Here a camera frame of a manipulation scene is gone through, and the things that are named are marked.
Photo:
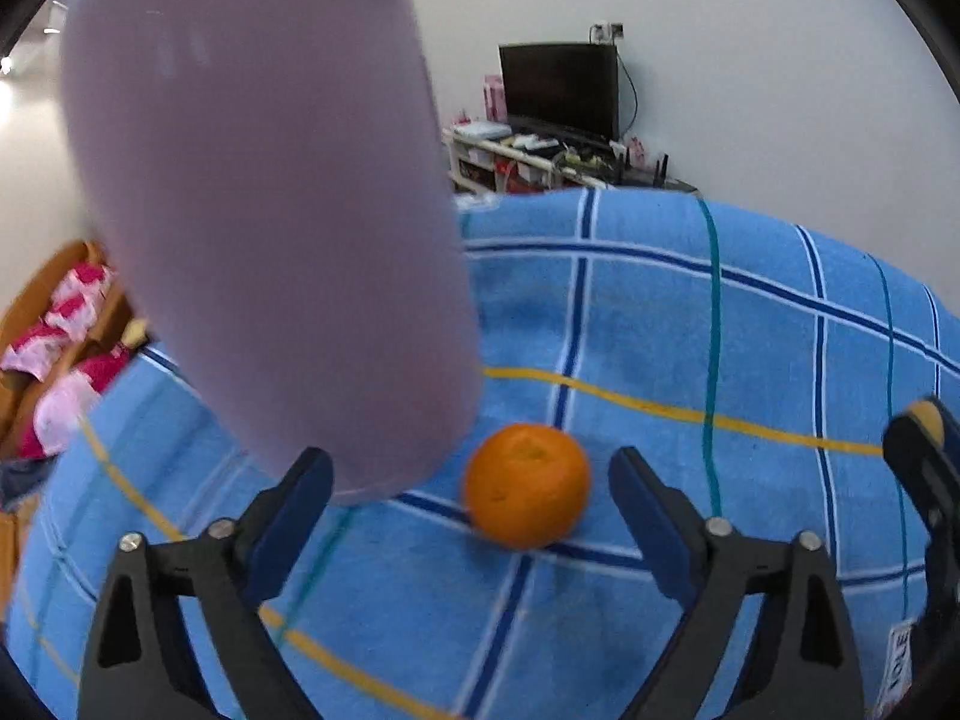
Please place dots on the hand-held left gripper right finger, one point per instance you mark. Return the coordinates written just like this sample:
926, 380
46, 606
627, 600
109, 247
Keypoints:
654, 532

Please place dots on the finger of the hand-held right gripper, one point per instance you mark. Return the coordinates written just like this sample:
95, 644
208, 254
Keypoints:
919, 465

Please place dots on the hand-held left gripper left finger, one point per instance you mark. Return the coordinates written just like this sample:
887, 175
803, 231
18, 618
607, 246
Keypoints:
291, 521

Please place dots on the orange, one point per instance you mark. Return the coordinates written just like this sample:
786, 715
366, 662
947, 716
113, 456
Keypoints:
529, 484

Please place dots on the blue plaid blanket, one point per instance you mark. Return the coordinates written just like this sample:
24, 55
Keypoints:
675, 330

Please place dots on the pale pink cushion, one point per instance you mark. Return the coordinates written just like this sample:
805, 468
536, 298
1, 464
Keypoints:
64, 409

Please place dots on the pink heart print cushion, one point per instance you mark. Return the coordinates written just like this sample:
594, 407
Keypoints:
71, 304

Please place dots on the lilac plastic kettle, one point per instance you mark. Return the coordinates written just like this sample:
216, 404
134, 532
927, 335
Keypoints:
262, 202

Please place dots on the brown leather sofa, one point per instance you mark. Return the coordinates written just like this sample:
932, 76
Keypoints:
30, 292

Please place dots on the black router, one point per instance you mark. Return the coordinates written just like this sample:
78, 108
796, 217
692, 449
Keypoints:
649, 172

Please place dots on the white television stand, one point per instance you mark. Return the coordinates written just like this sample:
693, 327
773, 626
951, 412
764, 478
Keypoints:
517, 165

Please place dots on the white set-top box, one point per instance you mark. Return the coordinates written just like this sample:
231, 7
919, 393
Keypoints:
480, 130

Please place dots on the black television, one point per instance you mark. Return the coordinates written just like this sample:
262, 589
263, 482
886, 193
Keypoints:
559, 90

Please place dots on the pink box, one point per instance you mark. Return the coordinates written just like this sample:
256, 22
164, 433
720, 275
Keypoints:
493, 99

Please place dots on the wall power outlet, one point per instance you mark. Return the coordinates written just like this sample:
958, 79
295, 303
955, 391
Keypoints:
606, 31

